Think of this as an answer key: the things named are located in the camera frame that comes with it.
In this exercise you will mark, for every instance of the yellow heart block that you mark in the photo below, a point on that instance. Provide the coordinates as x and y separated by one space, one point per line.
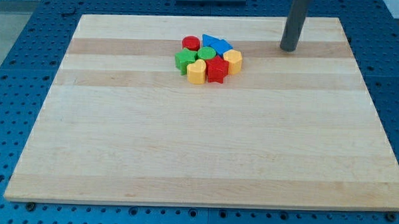
196 72

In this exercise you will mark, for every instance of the red star block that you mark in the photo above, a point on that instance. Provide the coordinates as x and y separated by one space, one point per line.
216 69

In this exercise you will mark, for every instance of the green star block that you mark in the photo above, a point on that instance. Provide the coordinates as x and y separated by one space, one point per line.
184 58

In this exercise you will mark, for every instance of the yellow hexagon block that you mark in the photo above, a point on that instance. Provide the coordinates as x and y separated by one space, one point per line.
235 60

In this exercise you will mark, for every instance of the green cylinder block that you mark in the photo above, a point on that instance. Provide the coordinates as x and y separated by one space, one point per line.
206 53

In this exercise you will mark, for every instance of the blue pentagon block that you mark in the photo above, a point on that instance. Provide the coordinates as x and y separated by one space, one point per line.
221 47

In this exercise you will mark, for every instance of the red cylinder block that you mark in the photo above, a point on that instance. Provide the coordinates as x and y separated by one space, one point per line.
191 43

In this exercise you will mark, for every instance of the blue triangle block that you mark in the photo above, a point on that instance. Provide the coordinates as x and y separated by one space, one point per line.
208 40

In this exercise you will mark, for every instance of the wooden board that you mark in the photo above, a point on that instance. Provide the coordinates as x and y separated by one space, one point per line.
121 126

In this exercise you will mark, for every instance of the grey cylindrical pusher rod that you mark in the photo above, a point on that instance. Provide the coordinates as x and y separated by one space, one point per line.
294 24

